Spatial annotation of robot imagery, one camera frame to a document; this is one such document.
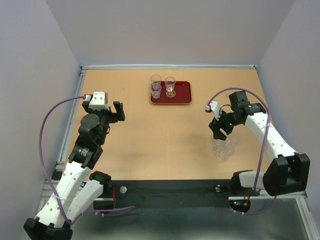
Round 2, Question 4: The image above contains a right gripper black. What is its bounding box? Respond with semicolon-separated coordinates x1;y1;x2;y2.
208;107;242;141

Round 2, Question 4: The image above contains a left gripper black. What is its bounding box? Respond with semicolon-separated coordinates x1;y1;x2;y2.
82;101;125;146

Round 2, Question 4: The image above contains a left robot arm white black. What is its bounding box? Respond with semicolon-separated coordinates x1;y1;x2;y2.
23;100;125;240

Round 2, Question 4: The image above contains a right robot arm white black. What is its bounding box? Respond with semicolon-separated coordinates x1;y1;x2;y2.
205;87;310;197

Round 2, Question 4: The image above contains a red lacquer tray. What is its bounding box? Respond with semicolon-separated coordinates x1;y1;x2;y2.
150;81;192;105

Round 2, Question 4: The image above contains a clear glass cluster right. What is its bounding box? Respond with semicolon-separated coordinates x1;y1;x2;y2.
225;135;240;148

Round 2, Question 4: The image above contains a clear glass cluster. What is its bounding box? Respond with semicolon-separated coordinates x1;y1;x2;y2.
211;139;224;150
219;145;235;160
225;135;240;148

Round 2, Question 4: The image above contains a clear glass cluster left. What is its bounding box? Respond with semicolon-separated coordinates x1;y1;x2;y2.
211;139;224;150

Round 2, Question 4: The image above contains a clear glass cluster front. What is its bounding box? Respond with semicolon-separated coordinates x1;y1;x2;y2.
219;145;235;160

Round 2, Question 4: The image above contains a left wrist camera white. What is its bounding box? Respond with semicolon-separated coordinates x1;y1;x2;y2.
85;91;109;110

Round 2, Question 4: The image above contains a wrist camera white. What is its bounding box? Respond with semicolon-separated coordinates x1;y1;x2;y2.
85;91;109;110
205;100;221;120

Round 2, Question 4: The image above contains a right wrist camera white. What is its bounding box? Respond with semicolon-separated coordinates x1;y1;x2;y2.
205;100;221;120

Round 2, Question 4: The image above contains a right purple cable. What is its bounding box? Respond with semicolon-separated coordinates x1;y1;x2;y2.
206;87;277;216

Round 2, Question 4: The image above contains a purple cable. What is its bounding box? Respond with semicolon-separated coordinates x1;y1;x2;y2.
39;95;136;225
206;87;277;216

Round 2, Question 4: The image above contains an aluminium frame rail back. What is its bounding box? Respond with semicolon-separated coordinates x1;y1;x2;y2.
80;64;257;71

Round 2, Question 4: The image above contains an aluminium frame rail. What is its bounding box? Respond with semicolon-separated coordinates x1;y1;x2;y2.
70;189;320;240
80;64;257;71
51;70;87;181

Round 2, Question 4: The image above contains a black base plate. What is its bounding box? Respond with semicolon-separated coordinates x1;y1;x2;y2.
93;179;259;209

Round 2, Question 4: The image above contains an aluminium frame rail left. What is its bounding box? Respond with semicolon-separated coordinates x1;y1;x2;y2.
51;70;87;181

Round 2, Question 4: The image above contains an aluminium frame rail front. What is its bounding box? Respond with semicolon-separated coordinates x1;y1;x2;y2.
70;189;320;240

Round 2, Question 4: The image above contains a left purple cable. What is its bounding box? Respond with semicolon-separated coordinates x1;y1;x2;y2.
39;95;136;225

